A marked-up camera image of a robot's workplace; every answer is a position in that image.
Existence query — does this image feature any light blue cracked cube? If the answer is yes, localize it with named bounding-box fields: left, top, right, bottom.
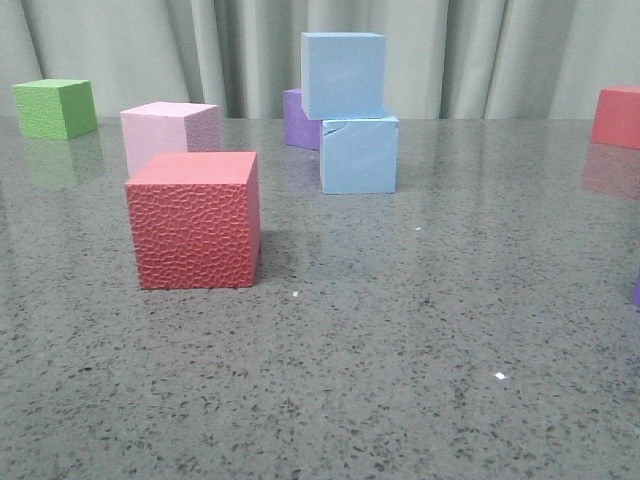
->
left=320, top=116, right=399, bottom=194

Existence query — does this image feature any light blue foam cube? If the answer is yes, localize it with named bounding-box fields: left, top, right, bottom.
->
left=300, top=32, right=386, bottom=120

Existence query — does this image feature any purple foam cube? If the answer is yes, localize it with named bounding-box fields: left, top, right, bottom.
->
left=283, top=88, right=321, bottom=150

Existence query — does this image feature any large red textured cube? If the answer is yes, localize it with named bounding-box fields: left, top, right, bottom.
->
left=125, top=151, right=261, bottom=289

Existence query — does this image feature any pink foam cube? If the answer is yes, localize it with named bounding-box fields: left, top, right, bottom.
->
left=120, top=101, right=221, bottom=175

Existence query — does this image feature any grey-green curtain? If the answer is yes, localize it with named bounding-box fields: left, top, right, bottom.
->
left=1, top=1, right=639, bottom=119

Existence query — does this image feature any green foam cube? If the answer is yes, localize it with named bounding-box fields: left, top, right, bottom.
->
left=11, top=79, right=98, bottom=140

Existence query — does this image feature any purple cube at right edge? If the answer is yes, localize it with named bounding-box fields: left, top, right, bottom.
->
left=631, top=280, right=640, bottom=306

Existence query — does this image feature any red cube at right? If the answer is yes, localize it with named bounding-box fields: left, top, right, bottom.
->
left=591, top=85, right=640, bottom=149

